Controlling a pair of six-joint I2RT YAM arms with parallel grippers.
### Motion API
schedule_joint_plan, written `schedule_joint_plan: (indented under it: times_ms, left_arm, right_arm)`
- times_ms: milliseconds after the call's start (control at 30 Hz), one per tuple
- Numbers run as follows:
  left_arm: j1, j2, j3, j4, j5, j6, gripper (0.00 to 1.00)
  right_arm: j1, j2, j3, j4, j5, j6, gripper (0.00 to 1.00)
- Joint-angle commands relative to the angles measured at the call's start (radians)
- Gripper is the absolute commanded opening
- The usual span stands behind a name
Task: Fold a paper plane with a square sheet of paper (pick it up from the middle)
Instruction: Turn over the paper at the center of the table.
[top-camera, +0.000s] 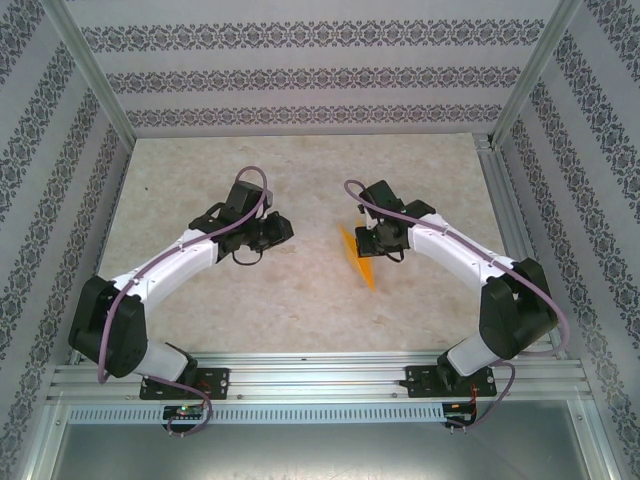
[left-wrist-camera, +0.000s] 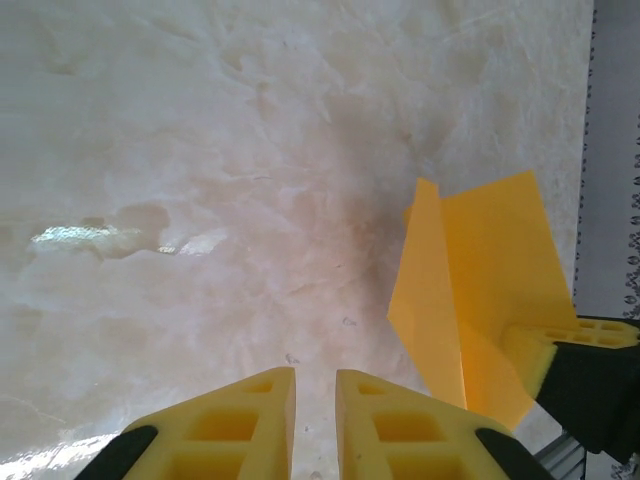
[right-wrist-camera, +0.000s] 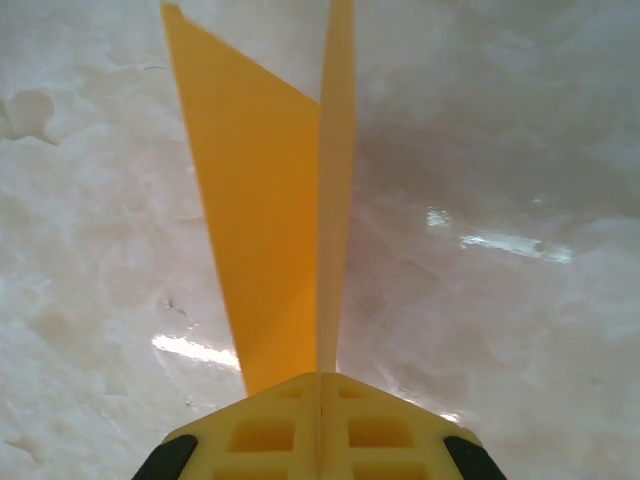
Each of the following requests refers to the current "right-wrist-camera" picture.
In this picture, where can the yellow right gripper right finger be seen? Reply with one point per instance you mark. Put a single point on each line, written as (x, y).
(410, 445)

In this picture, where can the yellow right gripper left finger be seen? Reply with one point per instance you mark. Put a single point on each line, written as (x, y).
(225, 450)

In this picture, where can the orange cloth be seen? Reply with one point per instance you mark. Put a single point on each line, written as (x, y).
(270, 225)

